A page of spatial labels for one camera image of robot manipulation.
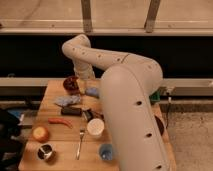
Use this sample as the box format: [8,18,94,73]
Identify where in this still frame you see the green plastic tray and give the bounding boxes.
[149,91,160,104]

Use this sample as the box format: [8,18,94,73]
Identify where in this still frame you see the black clip tool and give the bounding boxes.
[83,109,94,122]

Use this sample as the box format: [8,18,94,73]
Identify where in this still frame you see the red chili pepper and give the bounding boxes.
[48,118,72,128]

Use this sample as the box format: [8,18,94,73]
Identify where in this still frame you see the dark brown block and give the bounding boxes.
[61,107,82,116]

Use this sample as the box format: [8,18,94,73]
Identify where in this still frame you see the crumpled blue cloth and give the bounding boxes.
[54,95,81,107]

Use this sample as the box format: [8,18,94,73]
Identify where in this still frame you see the purple bowl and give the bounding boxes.
[155,116,164,136]

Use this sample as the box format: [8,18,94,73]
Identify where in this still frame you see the black bag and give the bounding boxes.
[0,108,23,171]

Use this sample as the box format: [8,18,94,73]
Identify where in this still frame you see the red yellow apple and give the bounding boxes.
[32,126,49,143]

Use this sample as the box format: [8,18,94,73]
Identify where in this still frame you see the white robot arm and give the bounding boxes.
[62,34,171,171]

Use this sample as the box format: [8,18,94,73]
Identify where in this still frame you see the red bowl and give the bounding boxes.
[63,76,80,94]

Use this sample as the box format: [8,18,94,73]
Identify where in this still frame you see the white plastic cup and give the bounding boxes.
[87,118,105,139]

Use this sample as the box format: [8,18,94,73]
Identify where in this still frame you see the silver fork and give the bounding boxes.
[76,128,85,160]

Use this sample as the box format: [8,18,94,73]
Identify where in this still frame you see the small metal cup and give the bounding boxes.
[37,144,54,162]

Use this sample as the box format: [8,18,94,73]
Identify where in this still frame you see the blue plastic cup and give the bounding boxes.
[99,144,114,161]

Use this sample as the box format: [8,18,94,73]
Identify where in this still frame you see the blue sponge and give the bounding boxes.
[85,87,99,98]

